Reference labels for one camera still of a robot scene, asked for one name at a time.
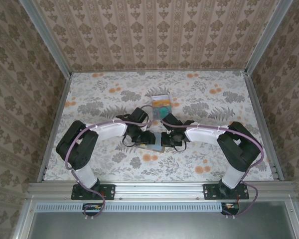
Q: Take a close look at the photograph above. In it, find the grey and teal pouch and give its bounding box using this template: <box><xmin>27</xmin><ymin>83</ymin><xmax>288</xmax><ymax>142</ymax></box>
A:
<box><xmin>135</xmin><ymin>134</ymin><xmax>166</xmax><ymax>154</ymax></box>

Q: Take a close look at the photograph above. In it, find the grey slotted cable duct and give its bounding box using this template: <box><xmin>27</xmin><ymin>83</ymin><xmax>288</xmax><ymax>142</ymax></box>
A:
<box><xmin>35</xmin><ymin>201</ymin><xmax>241</xmax><ymax>213</ymax></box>

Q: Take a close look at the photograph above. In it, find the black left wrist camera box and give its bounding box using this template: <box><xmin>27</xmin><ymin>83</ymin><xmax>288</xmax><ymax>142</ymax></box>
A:
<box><xmin>133</xmin><ymin>131</ymin><xmax>151</xmax><ymax>144</ymax></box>

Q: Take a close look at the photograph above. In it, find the aluminium lower frame profile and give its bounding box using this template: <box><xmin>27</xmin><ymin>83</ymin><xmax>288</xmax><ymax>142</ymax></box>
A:
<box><xmin>285</xmin><ymin>196</ymin><xmax>299</xmax><ymax>239</ymax></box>
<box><xmin>11</xmin><ymin>195</ymin><xmax>38</xmax><ymax>239</ymax></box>

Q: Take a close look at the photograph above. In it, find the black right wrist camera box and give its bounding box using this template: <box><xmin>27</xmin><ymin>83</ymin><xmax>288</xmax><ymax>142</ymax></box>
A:
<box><xmin>163</xmin><ymin>133</ymin><xmax>181</xmax><ymax>145</ymax></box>

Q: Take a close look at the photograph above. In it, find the thin aluminium table edge rail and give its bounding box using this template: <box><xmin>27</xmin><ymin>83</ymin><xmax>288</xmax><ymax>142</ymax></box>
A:
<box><xmin>70</xmin><ymin>69</ymin><xmax>249</xmax><ymax>74</ymax></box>

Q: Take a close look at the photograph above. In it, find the grey metal sheet panel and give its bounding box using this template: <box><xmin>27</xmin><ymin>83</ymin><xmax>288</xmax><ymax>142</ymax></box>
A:
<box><xmin>27</xmin><ymin>201</ymin><xmax>296</xmax><ymax>239</ymax></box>

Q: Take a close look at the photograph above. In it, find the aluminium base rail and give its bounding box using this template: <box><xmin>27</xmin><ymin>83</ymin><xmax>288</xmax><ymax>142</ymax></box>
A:
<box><xmin>26</xmin><ymin>181</ymin><xmax>297</xmax><ymax>202</ymax></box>

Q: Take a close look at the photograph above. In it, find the aluminium side rail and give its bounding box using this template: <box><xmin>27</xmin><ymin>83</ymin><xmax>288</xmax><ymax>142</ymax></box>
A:
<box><xmin>36</xmin><ymin>74</ymin><xmax>73</xmax><ymax>182</ymax></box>
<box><xmin>246</xmin><ymin>71</ymin><xmax>284</xmax><ymax>182</ymax></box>

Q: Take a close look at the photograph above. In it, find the black controller board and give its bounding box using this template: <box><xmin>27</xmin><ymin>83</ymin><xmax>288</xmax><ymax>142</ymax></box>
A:
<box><xmin>82</xmin><ymin>202</ymin><xmax>104</xmax><ymax>216</ymax></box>
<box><xmin>220</xmin><ymin>202</ymin><xmax>240</xmax><ymax>216</ymax></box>

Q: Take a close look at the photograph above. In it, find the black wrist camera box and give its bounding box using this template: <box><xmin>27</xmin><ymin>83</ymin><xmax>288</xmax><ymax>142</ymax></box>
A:
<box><xmin>133</xmin><ymin>131</ymin><xmax>151</xmax><ymax>144</ymax></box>
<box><xmin>163</xmin><ymin>133</ymin><xmax>181</xmax><ymax>145</ymax></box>

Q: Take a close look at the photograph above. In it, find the aluminium corner post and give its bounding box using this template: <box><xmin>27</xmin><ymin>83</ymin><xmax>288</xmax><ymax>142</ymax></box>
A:
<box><xmin>21</xmin><ymin>0</ymin><xmax>73</xmax><ymax>78</ymax></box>
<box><xmin>244</xmin><ymin>0</ymin><xmax>294</xmax><ymax>77</ymax></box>

